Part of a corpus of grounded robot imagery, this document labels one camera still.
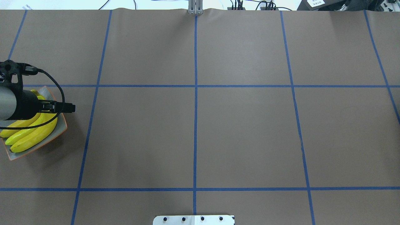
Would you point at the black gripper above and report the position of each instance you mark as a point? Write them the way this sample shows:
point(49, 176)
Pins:
point(29, 105)

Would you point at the yellow banana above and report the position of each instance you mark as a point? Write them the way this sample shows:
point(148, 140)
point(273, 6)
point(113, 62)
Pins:
point(34, 138)
point(5, 133)
point(44, 117)

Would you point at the yellow banana top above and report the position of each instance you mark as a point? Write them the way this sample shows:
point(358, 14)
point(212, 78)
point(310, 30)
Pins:
point(5, 133)

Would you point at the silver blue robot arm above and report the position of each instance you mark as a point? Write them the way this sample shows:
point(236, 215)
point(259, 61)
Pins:
point(8, 104)

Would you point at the grey square plate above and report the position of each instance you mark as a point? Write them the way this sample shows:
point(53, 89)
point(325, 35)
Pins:
point(61, 126)

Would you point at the black box with label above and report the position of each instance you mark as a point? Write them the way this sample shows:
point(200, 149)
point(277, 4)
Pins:
point(320, 5)

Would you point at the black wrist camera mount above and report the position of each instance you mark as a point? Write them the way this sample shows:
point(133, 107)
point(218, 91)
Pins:
point(12, 72)

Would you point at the aluminium frame post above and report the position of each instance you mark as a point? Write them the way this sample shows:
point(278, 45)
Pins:
point(195, 7)

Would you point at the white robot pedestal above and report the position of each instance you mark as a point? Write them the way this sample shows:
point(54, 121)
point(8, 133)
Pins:
point(194, 220)

